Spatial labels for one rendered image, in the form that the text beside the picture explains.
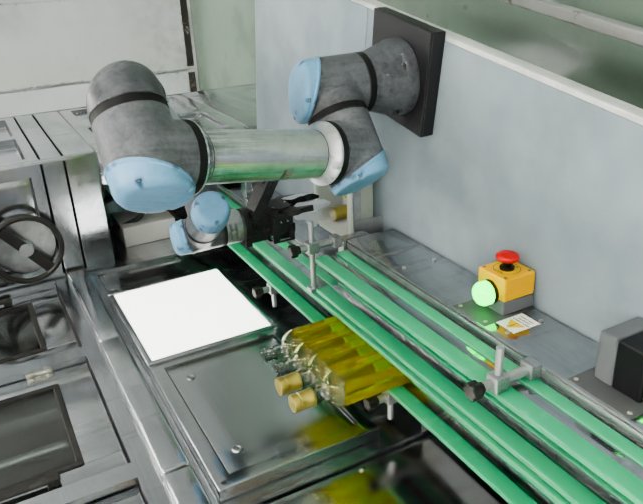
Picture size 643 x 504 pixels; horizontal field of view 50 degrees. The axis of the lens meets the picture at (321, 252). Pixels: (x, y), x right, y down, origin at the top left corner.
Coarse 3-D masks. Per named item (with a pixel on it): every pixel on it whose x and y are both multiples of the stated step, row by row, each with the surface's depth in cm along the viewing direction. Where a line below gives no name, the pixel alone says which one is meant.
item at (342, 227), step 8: (320, 192) 170; (328, 192) 171; (328, 200) 171; (336, 200) 172; (344, 200) 172; (328, 208) 172; (352, 208) 157; (320, 216) 172; (328, 216) 173; (352, 216) 157; (320, 224) 171; (328, 224) 169; (336, 224) 169; (344, 224) 168; (352, 224) 158; (336, 232) 165; (344, 232) 164; (352, 232) 159
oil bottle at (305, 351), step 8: (328, 336) 140; (336, 336) 140; (344, 336) 140; (352, 336) 140; (304, 344) 138; (312, 344) 137; (320, 344) 137; (328, 344) 137; (336, 344) 137; (344, 344) 137; (296, 352) 136; (304, 352) 135; (312, 352) 135; (320, 352) 135; (304, 360) 134; (304, 368) 135
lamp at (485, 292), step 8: (488, 280) 119; (472, 288) 120; (480, 288) 118; (488, 288) 117; (496, 288) 118; (480, 296) 118; (488, 296) 117; (496, 296) 118; (480, 304) 119; (488, 304) 118
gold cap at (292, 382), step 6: (294, 372) 130; (276, 378) 129; (282, 378) 128; (288, 378) 129; (294, 378) 129; (300, 378) 129; (276, 384) 129; (282, 384) 128; (288, 384) 128; (294, 384) 128; (300, 384) 129; (282, 390) 127; (288, 390) 128; (294, 390) 129
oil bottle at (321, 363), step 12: (336, 348) 135; (348, 348) 135; (360, 348) 135; (372, 348) 134; (312, 360) 132; (324, 360) 131; (336, 360) 131; (348, 360) 132; (312, 372) 131; (324, 372) 130
